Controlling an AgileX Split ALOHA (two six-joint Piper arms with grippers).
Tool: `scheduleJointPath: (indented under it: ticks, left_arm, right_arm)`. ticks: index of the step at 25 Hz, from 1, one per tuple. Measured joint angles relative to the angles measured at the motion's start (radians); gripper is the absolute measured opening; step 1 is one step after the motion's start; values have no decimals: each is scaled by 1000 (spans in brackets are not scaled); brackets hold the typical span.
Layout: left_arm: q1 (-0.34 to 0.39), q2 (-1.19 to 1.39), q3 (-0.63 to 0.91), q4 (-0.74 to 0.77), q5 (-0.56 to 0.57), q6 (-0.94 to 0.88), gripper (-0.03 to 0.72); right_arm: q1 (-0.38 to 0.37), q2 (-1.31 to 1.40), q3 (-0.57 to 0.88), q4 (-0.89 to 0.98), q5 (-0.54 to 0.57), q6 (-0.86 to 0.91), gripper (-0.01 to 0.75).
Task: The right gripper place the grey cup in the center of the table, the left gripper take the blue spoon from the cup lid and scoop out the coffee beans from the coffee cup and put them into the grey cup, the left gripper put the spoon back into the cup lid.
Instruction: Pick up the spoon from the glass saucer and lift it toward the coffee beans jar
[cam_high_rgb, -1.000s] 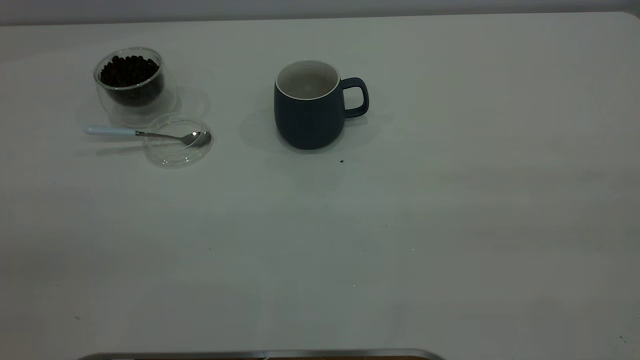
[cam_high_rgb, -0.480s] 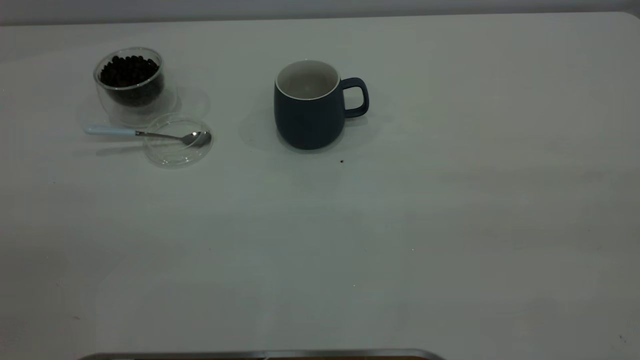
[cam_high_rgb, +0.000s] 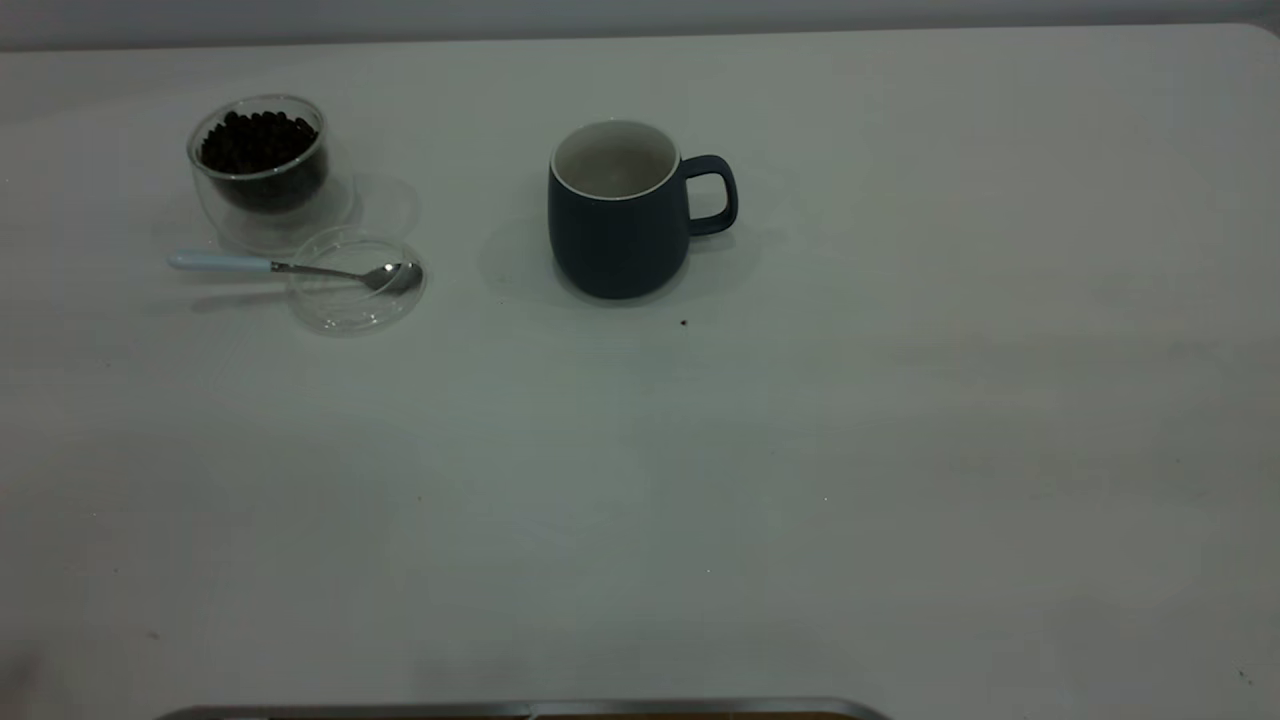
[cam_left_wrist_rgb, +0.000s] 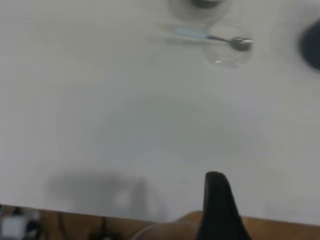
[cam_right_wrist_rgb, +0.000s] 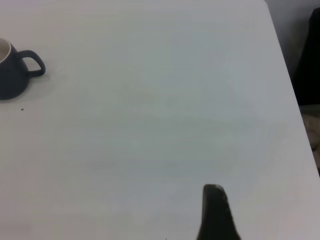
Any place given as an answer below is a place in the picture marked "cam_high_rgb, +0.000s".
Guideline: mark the grey-blue ceramic mug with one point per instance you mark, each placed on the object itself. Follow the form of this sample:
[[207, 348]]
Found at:
[[615, 245]]

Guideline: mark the clear double-wall glass cup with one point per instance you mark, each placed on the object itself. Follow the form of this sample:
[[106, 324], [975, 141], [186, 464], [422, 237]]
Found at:
[[265, 228]]

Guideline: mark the coffee bean pile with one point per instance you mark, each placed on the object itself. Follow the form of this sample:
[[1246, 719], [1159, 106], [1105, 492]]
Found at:
[[260, 150]]

